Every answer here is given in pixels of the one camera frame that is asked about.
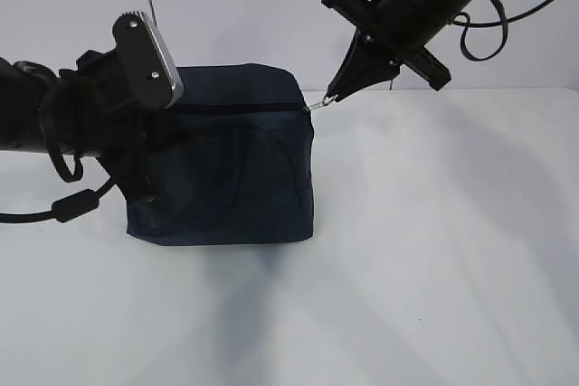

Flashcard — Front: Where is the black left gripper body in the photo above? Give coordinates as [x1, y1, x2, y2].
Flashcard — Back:
[60, 49, 185, 205]

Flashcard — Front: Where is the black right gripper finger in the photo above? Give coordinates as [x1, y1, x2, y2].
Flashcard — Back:
[326, 35, 400, 101]

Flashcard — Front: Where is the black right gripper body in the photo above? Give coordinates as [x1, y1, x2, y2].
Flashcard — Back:
[321, 0, 471, 90]

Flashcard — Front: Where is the dark blue lunch bag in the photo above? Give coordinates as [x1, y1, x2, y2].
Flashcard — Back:
[117, 63, 314, 247]

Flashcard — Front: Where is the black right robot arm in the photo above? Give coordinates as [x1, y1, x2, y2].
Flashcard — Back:
[321, 0, 472, 101]

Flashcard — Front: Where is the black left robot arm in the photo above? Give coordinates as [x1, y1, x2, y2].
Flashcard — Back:
[1, 51, 186, 205]

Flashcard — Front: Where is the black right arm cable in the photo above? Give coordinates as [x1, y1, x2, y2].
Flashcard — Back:
[451, 0, 579, 61]

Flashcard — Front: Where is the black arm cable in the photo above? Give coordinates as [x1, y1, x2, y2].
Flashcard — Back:
[451, 0, 579, 61]
[0, 87, 117, 225]

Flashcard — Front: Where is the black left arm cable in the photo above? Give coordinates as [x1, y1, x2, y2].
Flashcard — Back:
[0, 87, 117, 225]

